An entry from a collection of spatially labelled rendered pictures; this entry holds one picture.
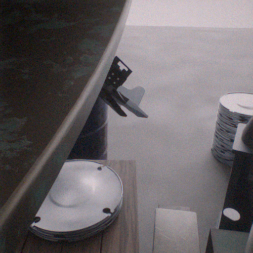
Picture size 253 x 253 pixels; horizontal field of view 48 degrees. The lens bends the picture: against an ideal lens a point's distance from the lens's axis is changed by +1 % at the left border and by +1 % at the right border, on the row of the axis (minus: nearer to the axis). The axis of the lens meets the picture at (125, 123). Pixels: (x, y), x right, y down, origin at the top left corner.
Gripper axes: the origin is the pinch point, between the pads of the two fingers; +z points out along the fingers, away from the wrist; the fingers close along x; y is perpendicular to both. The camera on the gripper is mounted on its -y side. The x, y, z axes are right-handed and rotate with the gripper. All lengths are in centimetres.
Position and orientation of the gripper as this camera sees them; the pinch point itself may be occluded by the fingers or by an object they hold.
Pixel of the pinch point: (134, 119)
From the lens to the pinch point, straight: 69.2
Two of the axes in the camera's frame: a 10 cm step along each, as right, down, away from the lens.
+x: -3.1, -0.4, 9.5
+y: 6.3, -7.6, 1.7
